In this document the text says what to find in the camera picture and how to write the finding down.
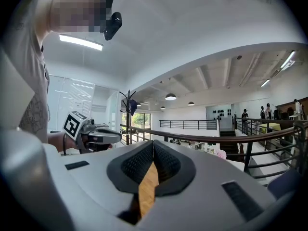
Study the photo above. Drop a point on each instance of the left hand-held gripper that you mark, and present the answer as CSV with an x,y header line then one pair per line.
x,y
74,125

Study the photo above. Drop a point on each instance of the rectangular ceiling panel light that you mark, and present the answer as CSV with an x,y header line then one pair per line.
x,y
80,42

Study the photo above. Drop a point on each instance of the dark cap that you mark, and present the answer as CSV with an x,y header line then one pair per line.
x,y
133,107

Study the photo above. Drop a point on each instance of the black head camera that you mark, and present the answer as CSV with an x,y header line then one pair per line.
x,y
113,25

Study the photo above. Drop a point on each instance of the black metal balcony railing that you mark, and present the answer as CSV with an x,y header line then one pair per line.
x,y
187,124

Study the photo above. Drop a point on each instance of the pink flower bunch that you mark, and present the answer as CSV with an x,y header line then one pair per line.
x,y
220,154

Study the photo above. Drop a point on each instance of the short ceiling strip light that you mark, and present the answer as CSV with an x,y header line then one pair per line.
x,y
265,82

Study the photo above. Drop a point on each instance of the black stair railing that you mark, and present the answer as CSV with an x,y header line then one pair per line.
x,y
255,126

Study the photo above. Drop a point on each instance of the person's left forearm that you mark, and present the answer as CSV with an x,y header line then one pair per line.
x,y
60,142

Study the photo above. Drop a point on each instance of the black coat rack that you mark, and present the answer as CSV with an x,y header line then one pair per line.
x,y
128,119

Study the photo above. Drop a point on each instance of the person's grey printed shirt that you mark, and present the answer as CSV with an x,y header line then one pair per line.
x,y
31,80

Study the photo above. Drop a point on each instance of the long ceiling strip light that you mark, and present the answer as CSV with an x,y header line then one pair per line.
x,y
288,59

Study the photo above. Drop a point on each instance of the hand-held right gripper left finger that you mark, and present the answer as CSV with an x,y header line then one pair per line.
x,y
96,174

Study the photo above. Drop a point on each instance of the black railing wooden top rail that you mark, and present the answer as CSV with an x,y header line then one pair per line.
x,y
216,138

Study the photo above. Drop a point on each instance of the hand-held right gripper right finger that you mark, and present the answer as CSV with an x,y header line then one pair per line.
x,y
211,191

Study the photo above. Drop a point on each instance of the person's head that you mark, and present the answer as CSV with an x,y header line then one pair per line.
x,y
77,8

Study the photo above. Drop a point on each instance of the yellow table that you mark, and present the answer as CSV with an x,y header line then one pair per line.
x,y
270,127

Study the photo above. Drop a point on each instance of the blue chair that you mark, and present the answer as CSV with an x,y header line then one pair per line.
x,y
284,184

